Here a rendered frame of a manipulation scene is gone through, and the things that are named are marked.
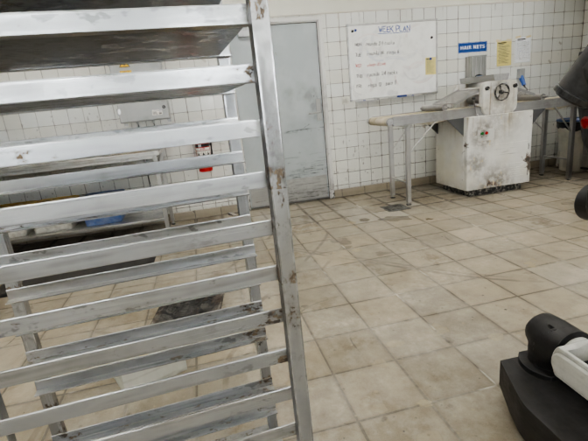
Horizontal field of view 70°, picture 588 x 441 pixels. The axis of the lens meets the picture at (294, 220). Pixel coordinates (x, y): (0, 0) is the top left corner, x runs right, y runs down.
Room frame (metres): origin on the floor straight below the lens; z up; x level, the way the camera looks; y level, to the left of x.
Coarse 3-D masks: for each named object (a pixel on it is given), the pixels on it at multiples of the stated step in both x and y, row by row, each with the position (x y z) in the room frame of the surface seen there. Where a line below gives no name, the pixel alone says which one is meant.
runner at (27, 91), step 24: (144, 72) 0.69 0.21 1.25; (168, 72) 0.70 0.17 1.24; (192, 72) 0.71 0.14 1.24; (216, 72) 0.72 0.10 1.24; (240, 72) 0.73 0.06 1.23; (0, 96) 0.64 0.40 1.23; (24, 96) 0.65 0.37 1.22; (48, 96) 0.66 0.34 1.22; (72, 96) 0.66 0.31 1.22; (96, 96) 0.69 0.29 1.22
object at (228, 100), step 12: (228, 60) 1.15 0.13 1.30; (228, 96) 1.15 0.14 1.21; (228, 108) 1.15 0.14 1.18; (228, 144) 1.17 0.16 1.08; (240, 144) 1.15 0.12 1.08; (240, 168) 1.15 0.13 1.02; (240, 204) 1.14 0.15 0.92; (252, 240) 1.15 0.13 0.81; (252, 264) 1.15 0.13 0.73; (252, 288) 1.14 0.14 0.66; (252, 300) 1.14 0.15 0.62; (264, 348) 1.15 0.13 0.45; (264, 372) 1.15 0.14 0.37; (276, 420) 1.15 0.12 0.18
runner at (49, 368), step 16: (224, 320) 0.71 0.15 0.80; (240, 320) 0.72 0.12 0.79; (256, 320) 0.72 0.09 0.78; (272, 320) 0.73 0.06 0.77; (160, 336) 0.68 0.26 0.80; (176, 336) 0.68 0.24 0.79; (192, 336) 0.69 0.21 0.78; (208, 336) 0.70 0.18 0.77; (96, 352) 0.65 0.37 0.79; (112, 352) 0.66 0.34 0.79; (128, 352) 0.66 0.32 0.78; (144, 352) 0.67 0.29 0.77; (16, 368) 0.62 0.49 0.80; (32, 368) 0.62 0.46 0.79; (48, 368) 0.63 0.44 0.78; (64, 368) 0.63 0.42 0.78; (80, 368) 0.64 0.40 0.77; (0, 384) 0.61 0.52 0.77; (16, 384) 0.62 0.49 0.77
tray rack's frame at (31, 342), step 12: (0, 240) 0.99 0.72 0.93; (0, 252) 0.99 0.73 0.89; (12, 252) 1.01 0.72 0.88; (12, 288) 0.99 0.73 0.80; (24, 312) 0.99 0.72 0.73; (24, 336) 0.99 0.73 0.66; (36, 336) 1.01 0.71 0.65; (24, 348) 0.99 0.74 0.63; (36, 348) 0.99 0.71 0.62; (0, 396) 0.79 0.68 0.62; (48, 396) 0.99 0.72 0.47; (0, 408) 0.78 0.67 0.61; (60, 432) 0.99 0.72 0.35; (240, 432) 1.14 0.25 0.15; (252, 432) 1.14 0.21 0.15
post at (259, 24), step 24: (264, 0) 0.71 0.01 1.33; (264, 24) 0.71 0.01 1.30; (264, 48) 0.71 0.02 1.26; (264, 72) 0.71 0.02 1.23; (264, 96) 0.71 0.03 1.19; (264, 120) 0.71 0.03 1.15; (264, 144) 0.72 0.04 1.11; (288, 216) 0.71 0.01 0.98; (288, 240) 0.71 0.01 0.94; (288, 264) 0.71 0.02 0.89; (288, 288) 0.71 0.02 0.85; (288, 312) 0.71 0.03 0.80; (288, 336) 0.71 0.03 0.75; (288, 360) 0.73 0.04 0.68; (312, 432) 0.72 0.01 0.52
